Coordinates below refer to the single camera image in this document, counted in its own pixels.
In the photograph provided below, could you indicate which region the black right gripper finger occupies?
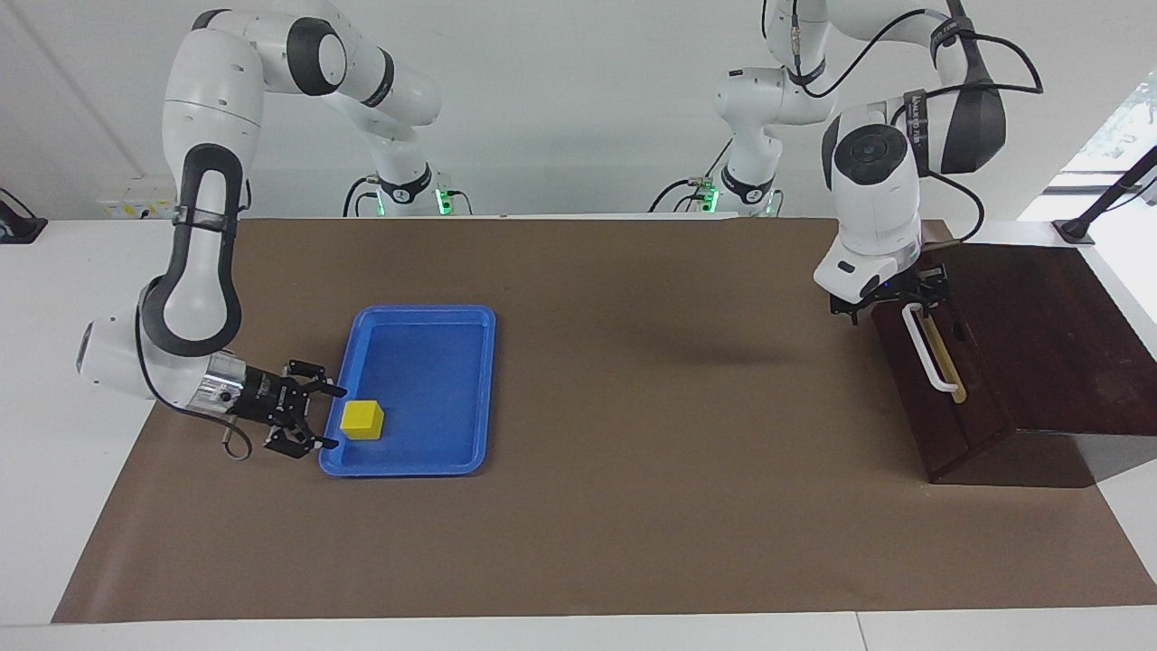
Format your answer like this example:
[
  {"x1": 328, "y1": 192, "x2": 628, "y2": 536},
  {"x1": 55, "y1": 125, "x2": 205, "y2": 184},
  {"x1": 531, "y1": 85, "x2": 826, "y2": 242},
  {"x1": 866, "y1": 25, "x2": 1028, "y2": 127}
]
[
  {"x1": 285, "y1": 360, "x2": 348, "y2": 400},
  {"x1": 262, "y1": 416, "x2": 341, "y2": 461}
]

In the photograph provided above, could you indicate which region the yellow cube block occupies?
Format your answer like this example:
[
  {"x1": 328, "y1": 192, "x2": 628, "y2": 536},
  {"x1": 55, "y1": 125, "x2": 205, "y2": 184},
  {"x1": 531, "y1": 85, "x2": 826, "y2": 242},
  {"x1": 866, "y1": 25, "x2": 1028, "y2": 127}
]
[{"x1": 340, "y1": 400, "x2": 386, "y2": 441}]

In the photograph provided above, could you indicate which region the wooden drawer with white handle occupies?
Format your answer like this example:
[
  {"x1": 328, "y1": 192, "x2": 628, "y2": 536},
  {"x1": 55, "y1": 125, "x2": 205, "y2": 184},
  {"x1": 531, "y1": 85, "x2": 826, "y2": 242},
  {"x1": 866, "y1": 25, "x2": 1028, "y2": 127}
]
[{"x1": 872, "y1": 262, "x2": 1015, "y2": 483}]

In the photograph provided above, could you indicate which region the dark wooden drawer cabinet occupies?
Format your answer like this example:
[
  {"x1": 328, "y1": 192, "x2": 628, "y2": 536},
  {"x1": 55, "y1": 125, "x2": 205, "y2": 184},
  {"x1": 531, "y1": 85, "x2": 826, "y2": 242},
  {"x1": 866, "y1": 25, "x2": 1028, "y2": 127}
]
[{"x1": 872, "y1": 241, "x2": 1157, "y2": 489}]

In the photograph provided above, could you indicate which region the blue plastic tray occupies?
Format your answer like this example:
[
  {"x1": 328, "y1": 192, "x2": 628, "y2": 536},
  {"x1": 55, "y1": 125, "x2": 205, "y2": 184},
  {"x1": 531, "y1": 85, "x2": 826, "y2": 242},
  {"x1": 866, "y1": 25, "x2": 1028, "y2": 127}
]
[{"x1": 318, "y1": 305, "x2": 497, "y2": 478}]

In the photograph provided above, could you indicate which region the black pole stand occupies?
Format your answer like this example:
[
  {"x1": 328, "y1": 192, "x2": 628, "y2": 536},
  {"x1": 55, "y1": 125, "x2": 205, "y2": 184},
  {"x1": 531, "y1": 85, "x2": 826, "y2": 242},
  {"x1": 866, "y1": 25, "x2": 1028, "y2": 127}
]
[{"x1": 1053, "y1": 145, "x2": 1157, "y2": 247}]

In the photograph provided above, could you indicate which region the brown paper table mat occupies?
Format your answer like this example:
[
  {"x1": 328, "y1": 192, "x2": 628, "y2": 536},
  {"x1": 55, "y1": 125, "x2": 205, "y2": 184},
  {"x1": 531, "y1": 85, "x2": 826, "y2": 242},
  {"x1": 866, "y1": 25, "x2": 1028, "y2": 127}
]
[{"x1": 52, "y1": 217, "x2": 1157, "y2": 625}]

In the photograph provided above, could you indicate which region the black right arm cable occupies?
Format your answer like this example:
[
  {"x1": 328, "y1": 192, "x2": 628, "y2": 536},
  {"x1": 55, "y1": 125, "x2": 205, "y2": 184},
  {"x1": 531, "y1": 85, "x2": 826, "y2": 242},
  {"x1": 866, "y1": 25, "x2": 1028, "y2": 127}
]
[{"x1": 134, "y1": 181, "x2": 256, "y2": 462}]

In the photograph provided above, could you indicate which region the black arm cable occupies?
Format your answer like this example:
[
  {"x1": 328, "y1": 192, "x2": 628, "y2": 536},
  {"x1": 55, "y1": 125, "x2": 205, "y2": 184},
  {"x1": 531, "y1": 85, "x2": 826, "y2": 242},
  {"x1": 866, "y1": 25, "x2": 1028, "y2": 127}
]
[
  {"x1": 764, "y1": 0, "x2": 1045, "y2": 245},
  {"x1": 134, "y1": 181, "x2": 256, "y2": 462}
]

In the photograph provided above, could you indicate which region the black base cable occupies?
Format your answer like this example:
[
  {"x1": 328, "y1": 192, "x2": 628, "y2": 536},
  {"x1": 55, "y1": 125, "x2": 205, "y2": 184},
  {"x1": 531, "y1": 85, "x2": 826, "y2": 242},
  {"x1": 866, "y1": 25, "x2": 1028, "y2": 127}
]
[
  {"x1": 648, "y1": 136, "x2": 733, "y2": 215},
  {"x1": 342, "y1": 175, "x2": 381, "y2": 219}
]

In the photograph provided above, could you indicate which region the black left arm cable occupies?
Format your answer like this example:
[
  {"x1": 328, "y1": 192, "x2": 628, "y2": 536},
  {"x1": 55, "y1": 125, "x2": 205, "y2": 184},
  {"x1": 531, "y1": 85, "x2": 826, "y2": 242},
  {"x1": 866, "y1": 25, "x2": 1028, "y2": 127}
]
[{"x1": 764, "y1": 0, "x2": 1045, "y2": 245}]

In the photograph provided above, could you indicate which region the black desk mount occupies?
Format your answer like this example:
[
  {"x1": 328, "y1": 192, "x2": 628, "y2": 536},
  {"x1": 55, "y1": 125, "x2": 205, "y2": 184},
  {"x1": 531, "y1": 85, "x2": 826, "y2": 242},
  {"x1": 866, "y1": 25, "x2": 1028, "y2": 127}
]
[{"x1": 0, "y1": 188, "x2": 48, "y2": 245}]

